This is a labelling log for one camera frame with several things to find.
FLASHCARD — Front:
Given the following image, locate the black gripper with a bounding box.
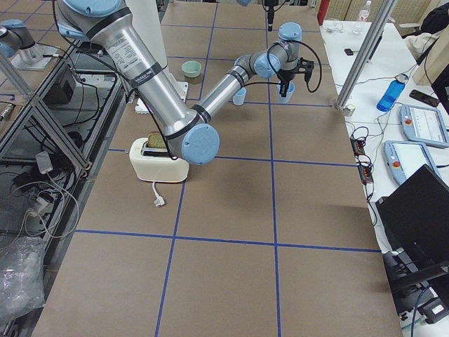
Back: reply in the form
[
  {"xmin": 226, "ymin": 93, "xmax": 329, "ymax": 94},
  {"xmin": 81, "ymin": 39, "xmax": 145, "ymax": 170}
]
[
  {"xmin": 277, "ymin": 70, "xmax": 295, "ymax": 98},
  {"xmin": 262, "ymin": 0, "xmax": 279, "ymax": 32}
]

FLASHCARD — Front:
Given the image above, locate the white toaster plug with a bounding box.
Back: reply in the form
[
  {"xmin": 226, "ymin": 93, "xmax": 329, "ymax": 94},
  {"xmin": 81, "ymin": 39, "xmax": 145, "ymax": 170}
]
[{"xmin": 152, "ymin": 182, "xmax": 166, "ymax": 207}]

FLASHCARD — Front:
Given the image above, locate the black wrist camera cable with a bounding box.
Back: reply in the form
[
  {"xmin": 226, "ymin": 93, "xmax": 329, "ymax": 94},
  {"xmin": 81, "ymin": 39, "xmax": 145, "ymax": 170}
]
[{"xmin": 245, "ymin": 39, "xmax": 323, "ymax": 93}]

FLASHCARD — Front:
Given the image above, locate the clear plastic bag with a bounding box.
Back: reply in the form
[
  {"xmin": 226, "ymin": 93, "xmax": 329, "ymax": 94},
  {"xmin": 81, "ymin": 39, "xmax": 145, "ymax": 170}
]
[{"xmin": 1, "ymin": 237, "xmax": 45, "ymax": 324}]

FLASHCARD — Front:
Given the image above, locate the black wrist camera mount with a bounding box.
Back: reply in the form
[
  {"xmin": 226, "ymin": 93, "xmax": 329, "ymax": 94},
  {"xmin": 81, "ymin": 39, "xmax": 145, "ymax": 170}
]
[{"xmin": 298, "ymin": 58, "xmax": 314, "ymax": 84}]

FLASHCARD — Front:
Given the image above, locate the orange black usb hub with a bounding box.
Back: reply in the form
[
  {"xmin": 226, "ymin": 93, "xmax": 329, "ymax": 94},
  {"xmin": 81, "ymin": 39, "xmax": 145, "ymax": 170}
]
[{"xmin": 351, "ymin": 139, "xmax": 366, "ymax": 157}]

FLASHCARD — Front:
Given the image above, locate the black smartphone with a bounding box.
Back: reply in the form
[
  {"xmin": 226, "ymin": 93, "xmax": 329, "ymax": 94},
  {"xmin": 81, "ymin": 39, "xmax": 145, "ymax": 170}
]
[{"xmin": 409, "ymin": 89, "xmax": 440, "ymax": 107}]

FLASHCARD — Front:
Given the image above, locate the clear plastic bottle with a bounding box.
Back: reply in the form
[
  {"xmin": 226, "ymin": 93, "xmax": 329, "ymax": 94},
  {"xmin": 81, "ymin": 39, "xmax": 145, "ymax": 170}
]
[{"xmin": 356, "ymin": 0, "xmax": 372, "ymax": 23}]

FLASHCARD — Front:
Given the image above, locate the light blue cup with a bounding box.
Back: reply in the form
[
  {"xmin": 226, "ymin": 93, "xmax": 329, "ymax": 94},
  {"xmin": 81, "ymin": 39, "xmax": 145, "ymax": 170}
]
[
  {"xmin": 232, "ymin": 87, "xmax": 247, "ymax": 106},
  {"xmin": 276, "ymin": 82, "xmax": 295, "ymax": 104}
]

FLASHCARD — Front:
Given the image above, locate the upper teach pendant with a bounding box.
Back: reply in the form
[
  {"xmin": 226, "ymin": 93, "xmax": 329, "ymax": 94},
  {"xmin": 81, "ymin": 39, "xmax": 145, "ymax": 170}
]
[{"xmin": 399, "ymin": 105, "xmax": 448, "ymax": 148}]

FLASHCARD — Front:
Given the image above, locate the white camera stand base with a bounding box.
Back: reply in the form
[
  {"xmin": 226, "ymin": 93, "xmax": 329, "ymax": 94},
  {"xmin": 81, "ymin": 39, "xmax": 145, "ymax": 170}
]
[{"xmin": 126, "ymin": 0, "xmax": 188, "ymax": 101}]

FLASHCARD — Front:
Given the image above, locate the teach pendant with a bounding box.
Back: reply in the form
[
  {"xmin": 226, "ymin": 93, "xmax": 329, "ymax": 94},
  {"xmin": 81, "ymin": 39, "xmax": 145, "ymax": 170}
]
[
  {"xmin": 383, "ymin": 140, "xmax": 441, "ymax": 185},
  {"xmin": 399, "ymin": 105, "xmax": 448, "ymax": 148}
]

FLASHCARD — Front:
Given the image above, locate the aluminium frame post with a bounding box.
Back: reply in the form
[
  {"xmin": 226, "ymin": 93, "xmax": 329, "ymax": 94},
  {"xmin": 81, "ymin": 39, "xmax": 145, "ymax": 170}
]
[{"xmin": 334, "ymin": 0, "xmax": 398, "ymax": 117}]

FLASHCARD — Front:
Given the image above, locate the bread slice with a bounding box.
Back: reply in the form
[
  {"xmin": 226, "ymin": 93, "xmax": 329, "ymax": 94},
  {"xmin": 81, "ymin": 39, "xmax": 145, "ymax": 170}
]
[{"xmin": 147, "ymin": 131, "xmax": 166, "ymax": 150}]

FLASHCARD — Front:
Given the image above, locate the black laptop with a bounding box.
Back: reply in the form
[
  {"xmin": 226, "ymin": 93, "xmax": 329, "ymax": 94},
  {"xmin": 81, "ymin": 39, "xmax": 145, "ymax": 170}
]
[{"xmin": 375, "ymin": 164, "xmax": 448, "ymax": 279}]

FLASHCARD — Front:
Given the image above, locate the cream toaster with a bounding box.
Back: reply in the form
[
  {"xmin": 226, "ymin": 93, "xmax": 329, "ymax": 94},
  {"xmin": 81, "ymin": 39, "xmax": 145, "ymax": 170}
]
[{"xmin": 129, "ymin": 138, "xmax": 189, "ymax": 183}]

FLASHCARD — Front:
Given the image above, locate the blue water bottle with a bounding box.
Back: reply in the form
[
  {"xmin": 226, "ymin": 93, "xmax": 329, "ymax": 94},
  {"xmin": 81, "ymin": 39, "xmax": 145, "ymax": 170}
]
[{"xmin": 376, "ymin": 73, "xmax": 408, "ymax": 112}]

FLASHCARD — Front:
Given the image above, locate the green bowl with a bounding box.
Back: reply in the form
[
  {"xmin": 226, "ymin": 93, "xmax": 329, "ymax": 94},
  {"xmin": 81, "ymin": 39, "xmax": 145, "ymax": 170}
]
[{"xmin": 181, "ymin": 60, "xmax": 202, "ymax": 78}]

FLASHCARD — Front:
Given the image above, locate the lower teach pendant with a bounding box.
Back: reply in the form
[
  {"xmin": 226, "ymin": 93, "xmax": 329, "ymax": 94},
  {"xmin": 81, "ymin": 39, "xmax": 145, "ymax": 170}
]
[{"xmin": 383, "ymin": 140, "xmax": 441, "ymax": 185}]

